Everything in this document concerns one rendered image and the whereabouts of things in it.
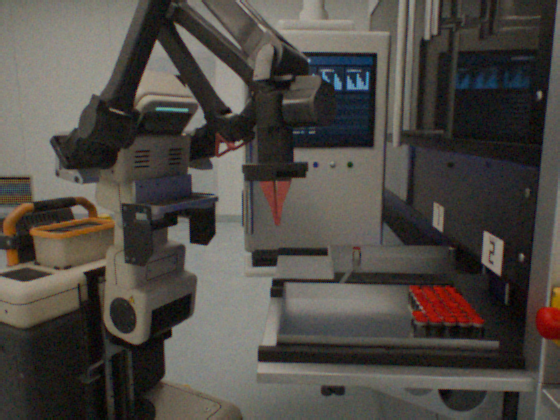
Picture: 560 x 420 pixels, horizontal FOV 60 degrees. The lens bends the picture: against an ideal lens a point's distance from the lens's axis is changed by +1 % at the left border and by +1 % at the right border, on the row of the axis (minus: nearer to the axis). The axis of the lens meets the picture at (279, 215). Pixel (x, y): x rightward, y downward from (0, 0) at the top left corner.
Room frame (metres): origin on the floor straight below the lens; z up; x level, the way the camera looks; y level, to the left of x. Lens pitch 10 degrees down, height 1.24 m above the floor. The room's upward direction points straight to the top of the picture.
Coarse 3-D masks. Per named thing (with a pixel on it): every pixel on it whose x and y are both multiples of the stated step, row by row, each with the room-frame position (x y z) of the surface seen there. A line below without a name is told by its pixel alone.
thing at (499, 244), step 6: (486, 234) 0.85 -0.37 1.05; (486, 240) 0.85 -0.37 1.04; (492, 240) 0.82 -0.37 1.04; (498, 240) 0.80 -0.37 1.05; (486, 246) 0.85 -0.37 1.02; (492, 246) 0.82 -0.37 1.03; (498, 246) 0.79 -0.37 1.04; (486, 252) 0.84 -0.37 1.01; (498, 252) 0.79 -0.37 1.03; (486, 258) 0.84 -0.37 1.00; (492, 258) 0.82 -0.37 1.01; (498, 258) 0.79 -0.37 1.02; (486, 264) 0.84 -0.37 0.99; (498, 264) 0.79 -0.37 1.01; (498, 270) 0.79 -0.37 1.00
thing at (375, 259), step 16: (336, 256) 1.29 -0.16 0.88; (368, 256) 1.29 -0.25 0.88; (384, 256) 1.29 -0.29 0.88; (400, 256) 1.29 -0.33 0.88; (416, 256) 1.29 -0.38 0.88; (432, 256) 1.28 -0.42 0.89; (336, 272) 1.04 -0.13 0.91; (352, 272) 1.04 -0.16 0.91; (368, 272) 1.04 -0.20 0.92; (384, 272) 1.15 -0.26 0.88; (400, 272) 1.15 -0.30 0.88; (416, 272) 1.15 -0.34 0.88; (432, 272) 1.15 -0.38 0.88; (448, 272) 1.15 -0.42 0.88; (464, 272) 1.15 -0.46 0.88; (464, 288) 1.03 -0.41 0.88; (480, 288) 1.03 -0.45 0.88
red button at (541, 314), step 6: (540, 312) 0.58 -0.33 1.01; (546, 312) 0.57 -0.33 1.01; (552, 312) 0.56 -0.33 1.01; (558, 312) 0.56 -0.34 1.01; (540, 318) 0.57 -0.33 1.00; (546, 318) 0.56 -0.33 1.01; (552, 318) 0.56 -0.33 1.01; (558, 318) 0.56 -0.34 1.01; (540, 324) 0.57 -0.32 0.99; (546, 324) 0.56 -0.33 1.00; (552, 324) 0.55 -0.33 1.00; (558, 324) 0.55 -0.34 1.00; (540, 330) 0.57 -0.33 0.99; (546, 330) 0.56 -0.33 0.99; (552, 330) 0.55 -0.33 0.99; (558, 330) 0.55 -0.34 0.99; (546, 336) 0.56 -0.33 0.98; (552, 336) 0.56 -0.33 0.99; (558, 336) 0.55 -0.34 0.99
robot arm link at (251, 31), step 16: (208, 0) 0.91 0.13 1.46; (224, 0) 0.88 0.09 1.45; (240, 0) 0.86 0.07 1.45; (224, 16) 0.87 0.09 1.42; (240, 16) 0.84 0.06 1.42; (256, 16) 0.83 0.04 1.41; (240, 32) 0.83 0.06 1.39; (256, 32) 0.79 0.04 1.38; (272, 32) 0.77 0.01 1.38; (256, 48) 0.78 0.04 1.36; (288, 48) 0.76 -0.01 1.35; (288, 64) 0.75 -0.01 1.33; (304, 64) 0.78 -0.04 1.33
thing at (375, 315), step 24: (288, 288) 0.97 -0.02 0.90; (312, 288) 0.96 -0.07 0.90; (336, 288) 0.96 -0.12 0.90; (360, 288) 0.96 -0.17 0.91; (384, 288) 0.95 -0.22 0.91; (408, 288) 0.95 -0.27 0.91; (288, 312) 0.89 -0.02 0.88; (312, 312) 0.89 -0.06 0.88; (336, 312) 0.89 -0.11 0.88; (360, 312) 0.89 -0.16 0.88; (384, 312) 0.89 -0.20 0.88; (408, 312) 0.89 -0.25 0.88; (288, 336) 0.71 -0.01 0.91; (312, 336) 0.71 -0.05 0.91; (336, 336) 0.71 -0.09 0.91; (360, 336) 0.71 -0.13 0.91; (384, 336) 0.78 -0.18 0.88; (408, 336) 0.78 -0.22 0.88
